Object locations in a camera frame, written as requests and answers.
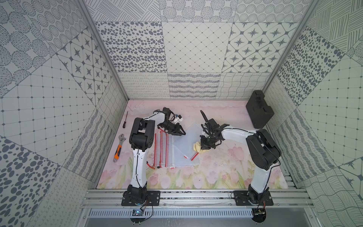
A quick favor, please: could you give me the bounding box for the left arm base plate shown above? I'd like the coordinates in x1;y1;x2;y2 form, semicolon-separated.
122;184;161;206

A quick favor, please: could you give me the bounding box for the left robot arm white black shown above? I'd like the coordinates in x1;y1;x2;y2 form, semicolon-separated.
125;107;186;204

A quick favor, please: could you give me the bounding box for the aluminium mounting rail frame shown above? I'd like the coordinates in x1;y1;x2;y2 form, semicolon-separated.
80;188;313;219

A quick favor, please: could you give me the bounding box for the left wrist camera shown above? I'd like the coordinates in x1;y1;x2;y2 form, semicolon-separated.
173;114;183;124

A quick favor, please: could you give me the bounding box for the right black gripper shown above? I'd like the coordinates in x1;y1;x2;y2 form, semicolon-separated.
199;134;220;150

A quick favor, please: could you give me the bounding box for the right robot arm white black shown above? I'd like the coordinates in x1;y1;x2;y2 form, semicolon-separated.
194;117;281;205

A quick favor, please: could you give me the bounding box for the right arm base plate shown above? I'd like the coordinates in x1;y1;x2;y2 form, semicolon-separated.
231;185;274;206

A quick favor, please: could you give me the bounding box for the black plastic case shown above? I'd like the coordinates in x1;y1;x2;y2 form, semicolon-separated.
246;90;274;129

